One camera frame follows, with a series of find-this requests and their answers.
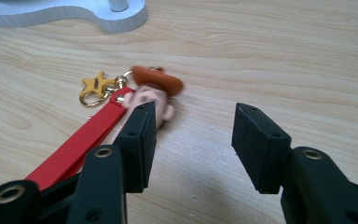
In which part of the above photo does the white stand base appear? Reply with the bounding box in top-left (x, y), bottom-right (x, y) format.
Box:
top-left (0, 0), bottom-right (149, 35)

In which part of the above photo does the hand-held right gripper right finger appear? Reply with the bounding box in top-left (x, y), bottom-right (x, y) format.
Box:
top-left (230, 102), bottom-right (293, 195)

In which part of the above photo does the cowboy head keychain red strap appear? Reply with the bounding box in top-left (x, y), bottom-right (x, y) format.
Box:
top-left (24, 64), bottom-right (185, 191)

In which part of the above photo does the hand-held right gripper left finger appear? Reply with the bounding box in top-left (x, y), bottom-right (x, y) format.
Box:
top-left (113, 101), bottom-right (158, 194)

